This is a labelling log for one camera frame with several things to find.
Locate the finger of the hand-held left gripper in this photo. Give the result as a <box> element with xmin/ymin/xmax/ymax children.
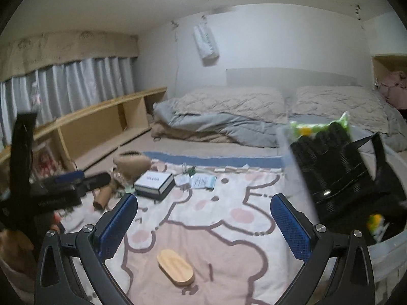
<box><xmin>41</xmin><ymin>170</ymin><xmax>86</xmax><ymax>186</ymax></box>
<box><xmin>75</xmin><ymin>172</ymin><xmax>112</xmax><ymax>194</ymax></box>

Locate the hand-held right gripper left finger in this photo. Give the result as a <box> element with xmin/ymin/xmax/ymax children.
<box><xmin>35</xmin><ymin>193</ymin><xmax>139</xmax><ymax>305</ymax></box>

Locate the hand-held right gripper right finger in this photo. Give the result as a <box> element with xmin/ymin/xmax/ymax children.
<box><xmin>270</xmin><ymin>193</ymin><xmax>377</xmax><ymax>305</ymax></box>

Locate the oval wooden block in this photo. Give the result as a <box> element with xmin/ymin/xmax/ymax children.
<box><xmin>156</xmin><ymin>249</ymin><xmax>195</xmax><ymax>288</ymax></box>

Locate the person's left hand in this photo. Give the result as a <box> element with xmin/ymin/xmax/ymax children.
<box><xmin>0</xmin><ymin>229</ymin><xmax>34</xmax><ymax>272</ymax></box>

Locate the cardboard tube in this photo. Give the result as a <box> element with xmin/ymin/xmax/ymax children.
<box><xmin>93</xmin><ymin>178</ymin><xmax>119</xmax><ymax>212</ymax></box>

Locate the clear jar with red figure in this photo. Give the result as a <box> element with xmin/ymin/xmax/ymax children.
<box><xmin>33</xmin><ymin>143</ymin><xmax>64</xmax><ymax>181</ymax></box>

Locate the mint green plastic piece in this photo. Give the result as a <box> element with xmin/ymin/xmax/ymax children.
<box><xmin>116</xmin><ymin>184</ymin><xmax>136</xmax><ymax>197</ymax></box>

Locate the tan fuzzy plush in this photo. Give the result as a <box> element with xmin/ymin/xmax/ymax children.
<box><xmin>113</xmin><ymin>151</ymin><xmax>151</xmax><ymax>181</ymax></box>

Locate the long wooden shelf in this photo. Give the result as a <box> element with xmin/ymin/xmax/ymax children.
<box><xmin>0</xmin><ymin>86</ymin><xmax>168</xmax><ymax>172</ymax></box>

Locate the white and black box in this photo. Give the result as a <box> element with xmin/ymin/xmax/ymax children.
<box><xmin>134</xmin><ymin>171</ymin><xmax>176</xmax><ymax>202</ymax></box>

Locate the black ribbed object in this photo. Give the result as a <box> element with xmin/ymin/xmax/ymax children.
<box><xmin>291</xmin><ymin>124</ymin><xmax>371</xmax><ymax>223</ymax></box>

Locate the bear print blanket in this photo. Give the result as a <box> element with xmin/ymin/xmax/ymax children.
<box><xmin>57</xmin><ymin>157</ymin><xmax>318</xmax><ymax>305</ymax></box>

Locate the yellow green toy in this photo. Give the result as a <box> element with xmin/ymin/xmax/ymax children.
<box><xmin>367</xmin><ymin>213</ymin><xmax>390</xmax><ymax>242</ymax></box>

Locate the grey curtain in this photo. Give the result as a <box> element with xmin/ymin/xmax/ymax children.
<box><xmin>0</xmin><ymin>55</ymin><xmax>136</xmax><ymax>148</ymax></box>

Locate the paper leaflet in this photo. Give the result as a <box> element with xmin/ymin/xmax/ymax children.
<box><xmin>191</xmin><ymin>174</ymin><xmax>217</xmax><ymax>190</ymax></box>

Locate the green and white packet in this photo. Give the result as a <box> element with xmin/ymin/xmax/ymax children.
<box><xmin>289</xmin><ymin>111</ymin><xmax>350</xmax><ymax>140</ymax></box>

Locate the blue sheet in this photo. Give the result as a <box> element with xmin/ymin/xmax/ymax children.
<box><xmin>143</xmin><ymin>151</ymin><xmax>283</xmax><ymax>169</ymax></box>

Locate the black bag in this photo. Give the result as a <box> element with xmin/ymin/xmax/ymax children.
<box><xmin>350</xmin><ymin>132</ymin><xmax>407</xmax><ymax>239</ymax></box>

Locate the grey duvet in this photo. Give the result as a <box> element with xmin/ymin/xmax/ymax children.
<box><xmin>150</xmin><ymin>97</ymin><xmax>407</xmax><ymax>153</ymax></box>

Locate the beige curtain valance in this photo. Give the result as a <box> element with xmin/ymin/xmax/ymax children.
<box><xmin>0</xmin><ymin>31</ymin><xmax>139</xmax><ymax>82</ymax></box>

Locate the beige quilted pillow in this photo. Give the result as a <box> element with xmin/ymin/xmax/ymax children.
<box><xmin>154</xmin><ymin>86</ymin><xmax>285</xmax><ymax>124</ymax></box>
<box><xmin>291</xmin><ymin>85</ymin><xmax>390</xmax><ymax>134</ymax></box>

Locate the grey headboard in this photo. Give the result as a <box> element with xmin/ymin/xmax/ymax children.
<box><xmin>226</xmin><ymin>68</ymin><xmax>358</xmax><ymax>88</ymax></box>

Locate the hanging white bag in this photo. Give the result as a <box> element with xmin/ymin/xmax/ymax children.
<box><xmin>192</xmin><ymin>22</ymin><xmax>221</xmax><ymax>68</ymax></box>

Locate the pink plush toy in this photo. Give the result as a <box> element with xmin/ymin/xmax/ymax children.
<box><xmin>375</xmin><ymin>70</ymin><xmax>407</xmax><ymax>109</ymax></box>

